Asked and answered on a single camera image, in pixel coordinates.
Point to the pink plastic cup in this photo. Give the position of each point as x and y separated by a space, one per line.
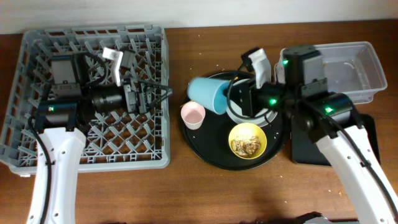
193 115

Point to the clear plastic bin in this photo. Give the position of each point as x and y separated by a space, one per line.
350 68

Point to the black rectangular tray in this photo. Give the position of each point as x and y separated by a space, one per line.
305 152

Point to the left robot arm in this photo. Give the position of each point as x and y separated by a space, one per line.
84 85

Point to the blue plastic cup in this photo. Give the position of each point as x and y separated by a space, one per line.
209 92

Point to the grey plastic dishwasher rack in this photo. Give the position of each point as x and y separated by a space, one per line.
116 140

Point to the yellow bowl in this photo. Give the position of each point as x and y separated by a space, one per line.
247 130

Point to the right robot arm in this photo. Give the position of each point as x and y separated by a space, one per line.
330 120

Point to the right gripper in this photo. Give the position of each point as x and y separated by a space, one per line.
248 102

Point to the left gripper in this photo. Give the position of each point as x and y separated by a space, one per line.
142 106

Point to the food scraps of nuts and rice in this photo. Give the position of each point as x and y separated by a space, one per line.
246 147

